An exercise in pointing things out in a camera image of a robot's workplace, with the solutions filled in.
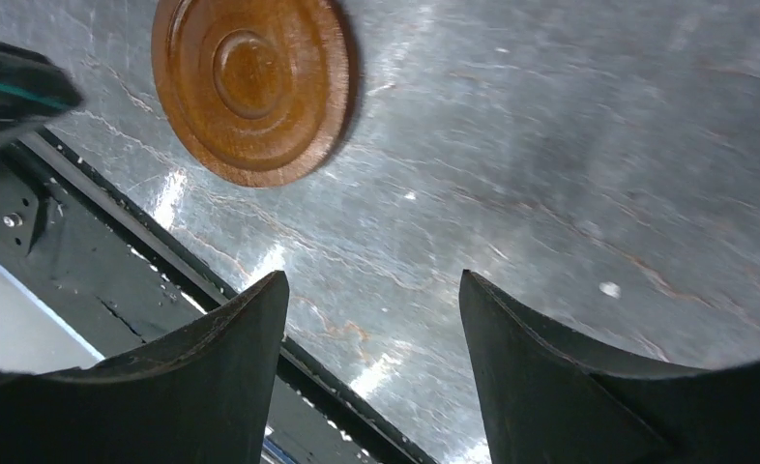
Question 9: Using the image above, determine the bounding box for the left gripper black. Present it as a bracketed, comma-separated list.
[0, 42, 84, 149]

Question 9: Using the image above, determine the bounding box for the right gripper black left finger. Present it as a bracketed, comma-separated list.
[0, 271, 289, 463]

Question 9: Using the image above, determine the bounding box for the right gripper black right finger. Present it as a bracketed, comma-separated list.
[458, 271, 760, 463]

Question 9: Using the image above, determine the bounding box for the brown round coaster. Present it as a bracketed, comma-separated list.
[151, 1, 360, 189]

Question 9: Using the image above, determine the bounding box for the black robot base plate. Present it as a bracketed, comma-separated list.
[0, 133, 428, 463]

